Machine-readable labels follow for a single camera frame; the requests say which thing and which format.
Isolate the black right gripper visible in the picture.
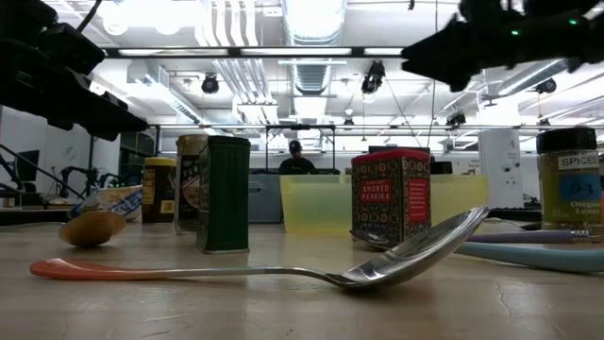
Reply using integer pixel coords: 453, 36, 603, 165
400, 0, 575, 94

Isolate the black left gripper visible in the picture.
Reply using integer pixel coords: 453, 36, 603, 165
0, 37, 150, 142

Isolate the snack bag with blue print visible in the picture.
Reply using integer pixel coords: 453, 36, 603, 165
69, 184, 143, 223

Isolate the brown jar yellow lid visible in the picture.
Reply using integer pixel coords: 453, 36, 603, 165
141, 156, 178, 225

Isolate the brown cardboard canister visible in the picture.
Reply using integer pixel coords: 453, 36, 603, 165
174, 133, 210, 233

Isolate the gold spoon green handle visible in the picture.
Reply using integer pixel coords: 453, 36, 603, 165
59, 210, 127, 248

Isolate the dark green rectangular tin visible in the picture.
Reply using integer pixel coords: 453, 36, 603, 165
195, 135, 252, 255

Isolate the red smoked paprika tin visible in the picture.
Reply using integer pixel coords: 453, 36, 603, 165
350, 147, 432, 249

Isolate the oregano spice jar black lid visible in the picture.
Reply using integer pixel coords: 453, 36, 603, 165
535, 127, 604, 232

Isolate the purple handled metal spoon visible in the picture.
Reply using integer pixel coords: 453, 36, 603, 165
464, 229, 604, 246

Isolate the orange handled metal spoon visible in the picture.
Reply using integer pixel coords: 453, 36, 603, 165
29, 204, 495, 291

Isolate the teal handled metal spoon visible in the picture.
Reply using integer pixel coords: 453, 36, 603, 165
349, 229, 604, 276

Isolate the black computer monitor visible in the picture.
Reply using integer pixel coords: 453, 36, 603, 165
13, 149, 42, 183

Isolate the white pillar cabinet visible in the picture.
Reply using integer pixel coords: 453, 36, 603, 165
478, 128, 525, 210

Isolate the black background metal stand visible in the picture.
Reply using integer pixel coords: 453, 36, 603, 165
264, 123, 337, 164

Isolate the dark grey plastic bin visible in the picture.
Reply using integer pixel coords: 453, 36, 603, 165
248, 172, 284, 225

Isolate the person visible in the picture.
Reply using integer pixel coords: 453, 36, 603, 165
277, 140, 318, 176

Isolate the yellow translucent plastic bin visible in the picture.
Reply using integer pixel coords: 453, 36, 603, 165
279, 173, 491, 236

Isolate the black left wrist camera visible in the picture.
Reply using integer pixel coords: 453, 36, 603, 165
38, 22, 107, 76

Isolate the black overhead frame beam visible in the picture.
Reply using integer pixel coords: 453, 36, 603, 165
101, 45, 407, 59

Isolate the silver ceiling air duct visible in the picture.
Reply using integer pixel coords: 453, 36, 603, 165
281, 0, 348, 95

